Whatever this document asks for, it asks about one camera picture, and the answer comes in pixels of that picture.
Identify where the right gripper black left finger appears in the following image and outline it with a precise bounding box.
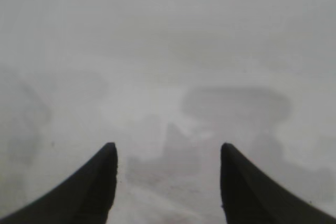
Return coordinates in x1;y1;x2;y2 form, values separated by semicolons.
0;142;118;224

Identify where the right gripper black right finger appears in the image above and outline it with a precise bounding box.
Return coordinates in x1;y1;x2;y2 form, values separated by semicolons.
220;142;336;224

